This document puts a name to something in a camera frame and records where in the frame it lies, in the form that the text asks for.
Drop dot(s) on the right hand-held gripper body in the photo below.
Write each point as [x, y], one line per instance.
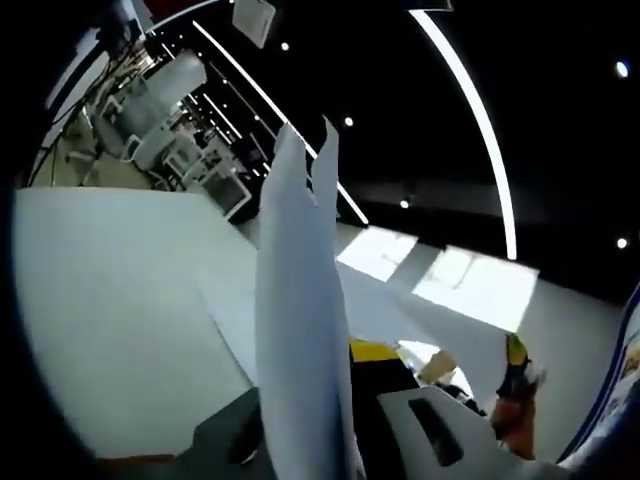
[522, 382]

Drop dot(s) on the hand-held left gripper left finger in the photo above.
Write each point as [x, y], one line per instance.
[235, 440]

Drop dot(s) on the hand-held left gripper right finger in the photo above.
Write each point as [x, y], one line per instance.
[390, 425]

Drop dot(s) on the long ceiling light strip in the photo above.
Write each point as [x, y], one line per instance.
[511, 225]

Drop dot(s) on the ceiling air conditioner unit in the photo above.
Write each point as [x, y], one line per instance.
[254, 22]

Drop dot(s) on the white office chair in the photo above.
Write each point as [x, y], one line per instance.
[226, 196]

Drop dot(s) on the person's right hand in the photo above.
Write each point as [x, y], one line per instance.
[514, 425]

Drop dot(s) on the white printing papers bundle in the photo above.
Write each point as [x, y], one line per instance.
[300, 300]

